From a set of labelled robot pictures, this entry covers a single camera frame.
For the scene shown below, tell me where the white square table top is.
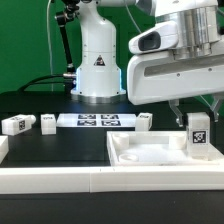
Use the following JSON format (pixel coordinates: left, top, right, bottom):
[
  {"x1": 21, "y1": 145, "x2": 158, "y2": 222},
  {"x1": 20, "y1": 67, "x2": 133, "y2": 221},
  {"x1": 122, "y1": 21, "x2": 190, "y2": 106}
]
[{"x1": 107, "y1": 131, "x2": 224, "y2": 166}]

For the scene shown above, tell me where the white marker base plate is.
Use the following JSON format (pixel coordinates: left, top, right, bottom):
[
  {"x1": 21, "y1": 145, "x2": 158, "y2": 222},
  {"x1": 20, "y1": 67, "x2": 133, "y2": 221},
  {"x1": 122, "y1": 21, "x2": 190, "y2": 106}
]
[{"x1": 57, "y1": 113, "x2": 136, "y2": 127}]

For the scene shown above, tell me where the white U-shaped obstacle fence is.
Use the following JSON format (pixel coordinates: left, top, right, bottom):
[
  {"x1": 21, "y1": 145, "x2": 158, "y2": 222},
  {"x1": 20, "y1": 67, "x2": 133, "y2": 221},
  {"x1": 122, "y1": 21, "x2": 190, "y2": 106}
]
[{"x1": 0, "y1": 136, "x2": 224, "y2": 194}]

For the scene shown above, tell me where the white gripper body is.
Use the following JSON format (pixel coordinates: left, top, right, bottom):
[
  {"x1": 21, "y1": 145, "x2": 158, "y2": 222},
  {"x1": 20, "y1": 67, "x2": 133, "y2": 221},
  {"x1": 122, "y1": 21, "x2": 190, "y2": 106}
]
[{"x1": 127, "y1": 53, "x2": 224, "y2": 105}]

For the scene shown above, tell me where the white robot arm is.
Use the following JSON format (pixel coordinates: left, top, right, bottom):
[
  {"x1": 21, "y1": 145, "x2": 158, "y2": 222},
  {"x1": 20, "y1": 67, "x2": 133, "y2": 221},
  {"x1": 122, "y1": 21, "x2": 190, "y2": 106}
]
[{"x1": 71, "y1": 0, "x2": 224, "y2": 122}]

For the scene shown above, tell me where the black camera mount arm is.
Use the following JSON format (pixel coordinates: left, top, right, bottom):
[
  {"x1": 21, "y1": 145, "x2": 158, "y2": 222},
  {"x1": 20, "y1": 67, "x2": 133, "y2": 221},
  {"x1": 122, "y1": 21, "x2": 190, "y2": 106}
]
[{"x1": 55, "y1": 0, "x2": 80, "y2": 77}]

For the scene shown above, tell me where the white cable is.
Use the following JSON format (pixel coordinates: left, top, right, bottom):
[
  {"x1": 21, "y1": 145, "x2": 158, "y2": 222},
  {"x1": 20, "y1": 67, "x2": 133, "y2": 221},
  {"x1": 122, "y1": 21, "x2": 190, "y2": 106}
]
[{"x1": 46, "y1": 0, "x2": 55, "y2": 92}]

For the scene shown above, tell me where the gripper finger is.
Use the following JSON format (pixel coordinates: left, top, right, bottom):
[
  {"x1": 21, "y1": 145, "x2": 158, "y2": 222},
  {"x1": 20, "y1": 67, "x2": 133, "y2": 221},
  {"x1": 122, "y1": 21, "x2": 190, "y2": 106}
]
[
  {"x1": 210, "y1": 94, "x2": 224, "y2": 122},
  {"x1": 169, "y1": 99, "x2": 183, "y2": 127}
]

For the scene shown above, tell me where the black cable bundle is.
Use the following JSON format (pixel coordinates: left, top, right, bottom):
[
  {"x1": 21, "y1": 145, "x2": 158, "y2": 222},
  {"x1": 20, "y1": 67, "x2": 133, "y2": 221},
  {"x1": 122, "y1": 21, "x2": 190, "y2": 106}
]
[{"x1": 17, "y1": 73, "x2": 77, "y2": 93}]

